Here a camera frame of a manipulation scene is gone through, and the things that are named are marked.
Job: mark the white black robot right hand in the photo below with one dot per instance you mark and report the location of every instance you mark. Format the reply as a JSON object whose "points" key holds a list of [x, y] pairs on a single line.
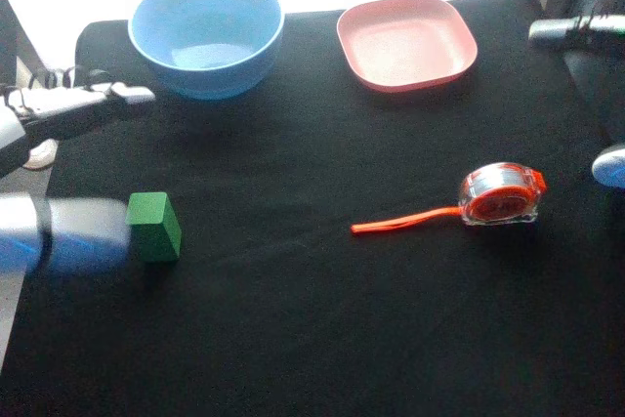
{"points": [[576, 29]]}

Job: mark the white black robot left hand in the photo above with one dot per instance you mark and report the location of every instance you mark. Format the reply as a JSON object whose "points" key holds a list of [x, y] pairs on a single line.
{"points": [[63, 104]]}

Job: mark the green block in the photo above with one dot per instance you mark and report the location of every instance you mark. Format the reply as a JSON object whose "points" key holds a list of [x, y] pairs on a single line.
{"points": [[156, 226]]}

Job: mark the orange clear tape measure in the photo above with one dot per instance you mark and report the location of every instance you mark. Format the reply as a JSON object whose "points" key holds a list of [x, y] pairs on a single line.
{"points": [[498, 195]]}

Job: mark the blue bowl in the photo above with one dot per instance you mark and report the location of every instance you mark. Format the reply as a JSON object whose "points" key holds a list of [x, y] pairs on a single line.
{"points": [[205, 21]]}

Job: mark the pink square plate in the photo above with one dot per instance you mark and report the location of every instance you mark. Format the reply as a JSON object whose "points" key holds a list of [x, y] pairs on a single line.
{"points": [[405, 43]]}

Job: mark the small white object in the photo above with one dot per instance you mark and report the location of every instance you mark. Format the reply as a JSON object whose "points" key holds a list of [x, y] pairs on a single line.
{"points": [[43, 155]]}

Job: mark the black table cloth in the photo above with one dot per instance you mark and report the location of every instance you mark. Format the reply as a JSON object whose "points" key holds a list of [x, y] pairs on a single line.
{"points": [[312, 290]]}

